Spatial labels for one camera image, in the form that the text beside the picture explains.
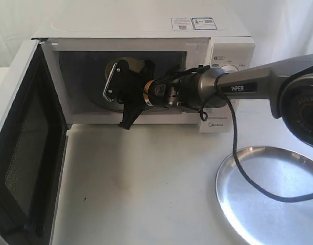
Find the blue white warning sticker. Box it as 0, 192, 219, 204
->
171, 17, 217, 31

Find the white microwave oven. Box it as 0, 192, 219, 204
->
33, 1, 255, 126

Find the white microwave door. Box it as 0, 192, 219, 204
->
0, 40, 67, 244

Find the white control knob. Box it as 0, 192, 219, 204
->
221, 64, 238, 74

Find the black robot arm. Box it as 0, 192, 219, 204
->
103, 54, 313, 147

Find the white bowl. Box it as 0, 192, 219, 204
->
105, 57, 145, 78

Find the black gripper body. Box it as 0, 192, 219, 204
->
116, 60, 155, 130

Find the round metal tray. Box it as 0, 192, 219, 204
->
215, 146, 313, 244

